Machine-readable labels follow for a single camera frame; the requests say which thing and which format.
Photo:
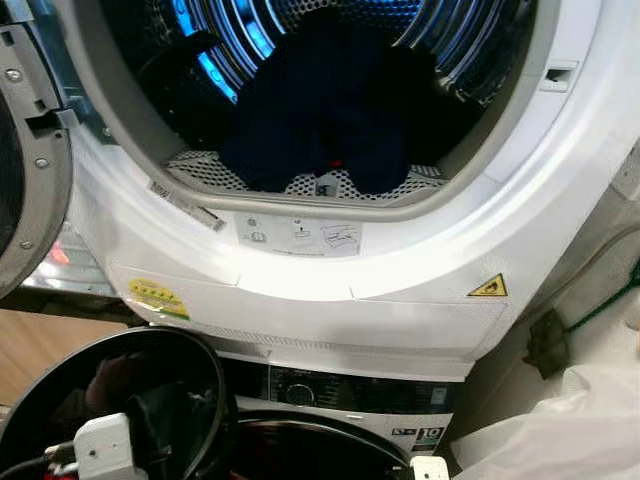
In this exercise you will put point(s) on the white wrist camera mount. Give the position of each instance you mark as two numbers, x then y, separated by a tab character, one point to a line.
430	469
105	450

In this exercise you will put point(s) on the yellow energy label sticker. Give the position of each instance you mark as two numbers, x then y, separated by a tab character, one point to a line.
158	298

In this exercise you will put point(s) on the round washer control knob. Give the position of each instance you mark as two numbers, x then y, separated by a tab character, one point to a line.
300	394

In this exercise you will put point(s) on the grey round dryer door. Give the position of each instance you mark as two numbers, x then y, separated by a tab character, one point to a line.
40	190

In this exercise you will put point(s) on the white tumble dryer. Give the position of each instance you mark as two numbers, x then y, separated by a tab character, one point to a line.
420	320

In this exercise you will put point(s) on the dark blue garment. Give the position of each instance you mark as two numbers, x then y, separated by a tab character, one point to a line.
330	110

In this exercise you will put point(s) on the yellow triangle warning sticker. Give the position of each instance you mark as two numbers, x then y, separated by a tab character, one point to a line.
489	288

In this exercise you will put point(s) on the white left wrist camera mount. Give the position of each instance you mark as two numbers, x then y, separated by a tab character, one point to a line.
105	450

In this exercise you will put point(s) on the white plastic bag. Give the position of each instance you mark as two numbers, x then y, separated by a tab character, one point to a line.
560	430

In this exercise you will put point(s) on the white washing machine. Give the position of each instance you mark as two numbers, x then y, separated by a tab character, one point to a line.
400	392

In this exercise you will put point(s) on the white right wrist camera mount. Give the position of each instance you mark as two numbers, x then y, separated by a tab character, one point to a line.
430	469

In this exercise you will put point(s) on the silver appliance with red light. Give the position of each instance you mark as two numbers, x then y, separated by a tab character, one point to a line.
70	262

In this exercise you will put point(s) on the white instruction label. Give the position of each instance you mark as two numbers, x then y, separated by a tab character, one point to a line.
300	236

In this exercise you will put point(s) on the black round washer door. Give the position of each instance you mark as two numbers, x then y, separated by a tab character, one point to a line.
60	390

